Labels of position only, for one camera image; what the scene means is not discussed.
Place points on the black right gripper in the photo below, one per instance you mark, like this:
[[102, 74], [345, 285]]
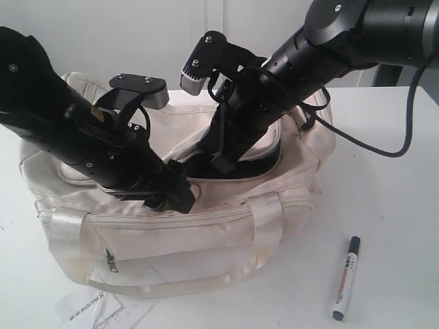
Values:
[[256, 99]]

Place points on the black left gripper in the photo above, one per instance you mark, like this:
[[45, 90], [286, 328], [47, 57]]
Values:
[[128, 169]]

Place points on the cream fabric duffel bag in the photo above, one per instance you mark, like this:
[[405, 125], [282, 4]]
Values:
[[234, 228]]

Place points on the white whiteboard marker black cap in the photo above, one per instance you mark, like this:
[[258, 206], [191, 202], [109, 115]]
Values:
[[344, 291]]

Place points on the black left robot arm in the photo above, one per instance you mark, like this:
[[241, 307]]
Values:
[[96, 138]]

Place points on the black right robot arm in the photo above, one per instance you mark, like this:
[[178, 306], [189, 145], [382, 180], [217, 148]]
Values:
[[336, 38]]

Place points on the white paper hang tag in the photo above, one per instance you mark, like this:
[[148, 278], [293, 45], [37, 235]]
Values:
[[92, 308]]

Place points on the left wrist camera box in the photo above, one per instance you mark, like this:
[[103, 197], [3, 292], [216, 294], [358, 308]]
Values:
[[135, 90]]

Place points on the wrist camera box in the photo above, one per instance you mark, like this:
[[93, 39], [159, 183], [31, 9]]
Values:
[[135, 90], [214, 53]]

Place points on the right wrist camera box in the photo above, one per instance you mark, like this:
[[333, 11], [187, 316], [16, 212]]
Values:
[[214, 53]]

